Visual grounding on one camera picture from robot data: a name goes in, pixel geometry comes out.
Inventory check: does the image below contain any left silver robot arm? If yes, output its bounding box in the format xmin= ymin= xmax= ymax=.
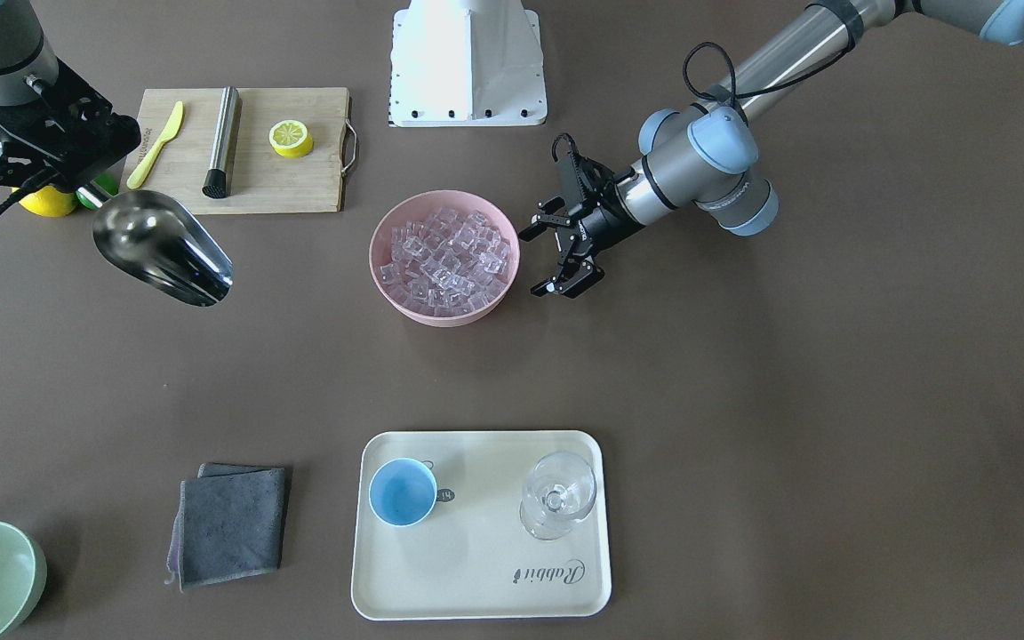
xmin=518 ymin=1 xmax=1024 ymax=297

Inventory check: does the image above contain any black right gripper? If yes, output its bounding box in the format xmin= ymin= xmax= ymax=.
xmin=0 ymin=62 xmax=141 ymax=193

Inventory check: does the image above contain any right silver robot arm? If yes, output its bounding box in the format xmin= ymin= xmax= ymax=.
xmin=0 ymin=1 xmax=141 ymax=193

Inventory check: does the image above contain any pile of clear ice cubes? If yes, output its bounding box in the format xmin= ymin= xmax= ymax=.
xmin=372 ymin=205 xmax=513 ymax=319

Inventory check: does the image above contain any clear wine glass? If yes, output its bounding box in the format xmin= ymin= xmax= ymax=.
xmin=520 ymin=451 xmax=598 ymax=541

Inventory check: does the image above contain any half lemon slice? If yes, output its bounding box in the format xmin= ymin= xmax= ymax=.
xmin=268 ymin=120 xmax=314 ymax=158

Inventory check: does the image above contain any pink bowl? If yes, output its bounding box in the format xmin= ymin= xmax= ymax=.
xmin=369 ymin=190 xmax=520 ymax=327

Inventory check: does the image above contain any blue plastic cup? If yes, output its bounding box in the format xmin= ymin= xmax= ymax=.
xmin=367 ymin=458 xmax=438 ymax=527

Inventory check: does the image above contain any yellow plastic knife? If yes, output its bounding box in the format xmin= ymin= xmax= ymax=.
xmin=125 ymin=100 xmax=186 ymax=190

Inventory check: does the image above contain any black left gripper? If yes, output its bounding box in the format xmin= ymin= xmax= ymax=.
xmin=517 ymin=133 xmax=644 ymax=299

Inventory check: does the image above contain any bamboo cutting board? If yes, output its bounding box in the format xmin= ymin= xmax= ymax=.
xmin=119 ymin=86 xmax=352 ymax=215

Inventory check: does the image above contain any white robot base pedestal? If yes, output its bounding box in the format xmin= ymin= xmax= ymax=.
xmin=388 ymin=1 xmax=548 ymax=127

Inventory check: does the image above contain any yellow lemon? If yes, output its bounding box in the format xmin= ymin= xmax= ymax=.
xmin=18 ymin=186 xmax=80 ymax=218

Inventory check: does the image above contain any cream serving tray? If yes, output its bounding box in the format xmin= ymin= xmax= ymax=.
xmin=350 ymin=430 xmax=612 ymax=620

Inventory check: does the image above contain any steel muddler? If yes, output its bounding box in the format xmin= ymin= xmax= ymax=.
xmin=202 ymin=86 xmax=241 ymax=199

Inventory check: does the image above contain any grey folded cloth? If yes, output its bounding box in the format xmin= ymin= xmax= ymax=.
xmin=165 ymin=462 xmax=288 ymax=592

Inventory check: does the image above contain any metal ice scoop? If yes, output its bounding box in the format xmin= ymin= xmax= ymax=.
xmin=91 ymin=189 xmax=233 ymax=308

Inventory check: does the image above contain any green lime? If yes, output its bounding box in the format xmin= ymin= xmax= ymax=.
xmin=75 ymin=172 xmax=119 ymax=211

